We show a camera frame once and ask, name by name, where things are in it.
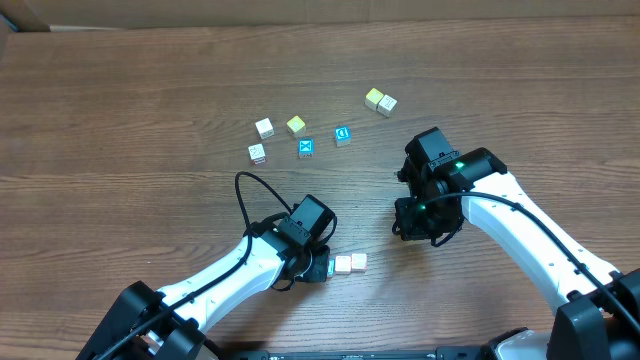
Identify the red K block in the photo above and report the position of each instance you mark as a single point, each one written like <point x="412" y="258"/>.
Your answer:
<point x="359" y="262"/>

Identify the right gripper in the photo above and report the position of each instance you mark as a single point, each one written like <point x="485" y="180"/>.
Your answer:
<point x="409" y="226"/>

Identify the white block far right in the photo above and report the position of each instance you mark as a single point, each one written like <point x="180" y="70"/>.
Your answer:
<point x="386" y="105"/>

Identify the white block lower left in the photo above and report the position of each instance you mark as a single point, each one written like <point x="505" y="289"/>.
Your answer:
<point x="257" y="154"/>

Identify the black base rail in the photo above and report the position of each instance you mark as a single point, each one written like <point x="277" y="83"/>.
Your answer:
<point x="350" y="355"/>

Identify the blue D block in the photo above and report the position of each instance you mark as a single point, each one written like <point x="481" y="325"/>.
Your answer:
<point x="342" y="136"/>

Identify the white block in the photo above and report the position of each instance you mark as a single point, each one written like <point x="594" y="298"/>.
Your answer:
<point x="257" y="154"/>
<point x="386" y="105"/>
<point x="264" y="128"/>

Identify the white block upper left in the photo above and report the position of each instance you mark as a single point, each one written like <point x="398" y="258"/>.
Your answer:
<point x="264" y="128"/>

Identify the blue P block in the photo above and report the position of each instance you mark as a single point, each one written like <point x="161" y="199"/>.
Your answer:
<point x="331" y="268"/>

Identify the blue X block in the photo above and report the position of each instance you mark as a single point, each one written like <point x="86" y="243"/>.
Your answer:
<point x="306" y="148"/>

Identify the yellow block centre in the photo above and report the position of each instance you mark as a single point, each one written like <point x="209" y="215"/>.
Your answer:
<point x="296" y="126"/>

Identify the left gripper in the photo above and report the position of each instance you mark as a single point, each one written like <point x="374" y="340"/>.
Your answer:
<point x="320" y="263"/>

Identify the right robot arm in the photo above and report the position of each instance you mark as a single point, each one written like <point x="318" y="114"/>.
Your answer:
<point x="595" y="306"/>

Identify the yellow block far right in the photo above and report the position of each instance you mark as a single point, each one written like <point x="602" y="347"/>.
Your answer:
<point x="373" y="98"/>

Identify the yellow block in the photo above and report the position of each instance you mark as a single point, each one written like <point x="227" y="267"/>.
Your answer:
<point x="373" y="98"/>
<point x="296" y="126"/>

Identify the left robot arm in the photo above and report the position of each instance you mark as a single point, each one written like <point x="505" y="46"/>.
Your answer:
<point x="172" y="322"/>

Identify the red M block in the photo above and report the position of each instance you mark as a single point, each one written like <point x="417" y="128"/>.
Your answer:
<point x="343" y="265"/>

